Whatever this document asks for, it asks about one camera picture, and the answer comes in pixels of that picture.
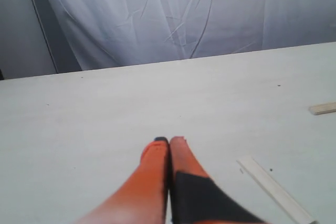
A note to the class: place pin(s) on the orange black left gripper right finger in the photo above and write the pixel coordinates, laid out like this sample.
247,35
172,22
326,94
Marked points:
195,197

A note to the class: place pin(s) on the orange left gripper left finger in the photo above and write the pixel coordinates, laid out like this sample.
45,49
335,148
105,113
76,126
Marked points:
143,196

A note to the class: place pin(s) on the plain wood strip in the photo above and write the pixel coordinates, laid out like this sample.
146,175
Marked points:
321,109

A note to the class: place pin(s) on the white backdrop cloth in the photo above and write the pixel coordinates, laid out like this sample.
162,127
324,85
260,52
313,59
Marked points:
40,37

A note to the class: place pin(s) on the thin wood strip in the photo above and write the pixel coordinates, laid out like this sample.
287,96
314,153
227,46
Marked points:
275,191

